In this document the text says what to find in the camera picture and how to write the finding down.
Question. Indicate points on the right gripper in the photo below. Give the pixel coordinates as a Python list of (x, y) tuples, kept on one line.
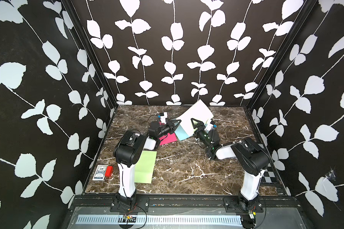
[(199, 132)]

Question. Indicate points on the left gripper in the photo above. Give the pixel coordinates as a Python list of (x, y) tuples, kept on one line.
[(171, 129)]

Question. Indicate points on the green paper sheet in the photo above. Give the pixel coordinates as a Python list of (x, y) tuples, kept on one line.
[(198, 111), (144, 168)]

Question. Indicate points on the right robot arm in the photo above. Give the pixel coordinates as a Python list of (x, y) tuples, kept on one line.
[(250, 155)]

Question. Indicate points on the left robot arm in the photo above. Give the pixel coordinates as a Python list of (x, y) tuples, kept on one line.
[(128, 151)]

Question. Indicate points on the large magenta paper sheet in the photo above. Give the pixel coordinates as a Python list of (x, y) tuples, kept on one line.
[(169, 138)]

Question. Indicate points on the left light blue paper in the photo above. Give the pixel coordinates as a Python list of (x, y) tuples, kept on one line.
[(181, 134)]

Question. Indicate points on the red small box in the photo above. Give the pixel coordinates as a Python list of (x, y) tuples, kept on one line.
[(109, 171)]

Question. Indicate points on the checkerboard calibration plate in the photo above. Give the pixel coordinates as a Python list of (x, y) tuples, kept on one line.
[(269, 176)]

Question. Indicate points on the playing card deck box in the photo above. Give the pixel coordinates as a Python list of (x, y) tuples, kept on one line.
[(100, 173)]

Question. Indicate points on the small circuit board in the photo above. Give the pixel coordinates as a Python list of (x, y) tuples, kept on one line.
[(127, 219)]

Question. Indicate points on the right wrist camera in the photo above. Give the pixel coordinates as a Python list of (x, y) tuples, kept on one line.
[(210, 126)]

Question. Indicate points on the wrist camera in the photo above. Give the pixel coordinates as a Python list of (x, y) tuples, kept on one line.
[(163, 117), (210, 126)]

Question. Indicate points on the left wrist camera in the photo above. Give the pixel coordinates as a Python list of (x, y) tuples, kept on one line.
[(163, 117)]

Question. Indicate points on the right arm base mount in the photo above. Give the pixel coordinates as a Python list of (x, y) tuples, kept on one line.
[(239, 205)]

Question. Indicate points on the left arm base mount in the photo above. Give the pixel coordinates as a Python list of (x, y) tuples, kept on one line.
[(131, 205)]

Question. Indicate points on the white perforated rail strip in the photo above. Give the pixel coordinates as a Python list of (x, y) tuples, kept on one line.
[(230, 220)]

